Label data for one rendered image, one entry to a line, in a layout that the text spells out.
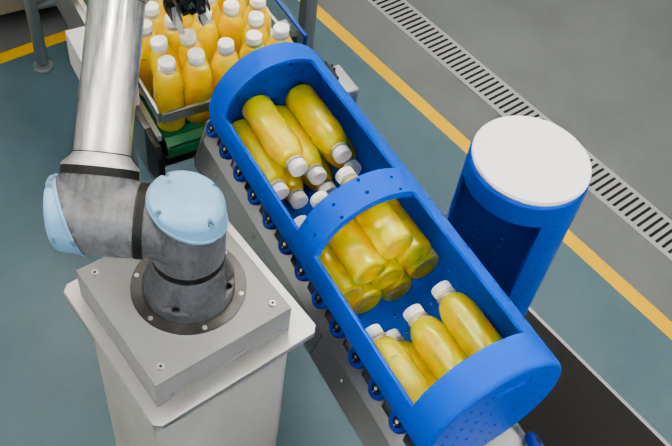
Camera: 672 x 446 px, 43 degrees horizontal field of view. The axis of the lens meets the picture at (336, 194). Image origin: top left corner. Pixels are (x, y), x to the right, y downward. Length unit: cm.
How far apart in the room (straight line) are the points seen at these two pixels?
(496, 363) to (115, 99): 72
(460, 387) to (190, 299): 45
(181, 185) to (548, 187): 95
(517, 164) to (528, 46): 209
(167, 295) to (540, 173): 95
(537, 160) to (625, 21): 244
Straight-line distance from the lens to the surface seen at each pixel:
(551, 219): 197
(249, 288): 144
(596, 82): 397
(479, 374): 140
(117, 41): 132
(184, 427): 151
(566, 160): 203
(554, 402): 270
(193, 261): 129
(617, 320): 314
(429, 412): 143
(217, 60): 205
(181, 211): 125
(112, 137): 130
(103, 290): 145
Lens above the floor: 241
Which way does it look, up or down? 49 degrees down
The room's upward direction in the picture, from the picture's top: 9 degrees clockwise
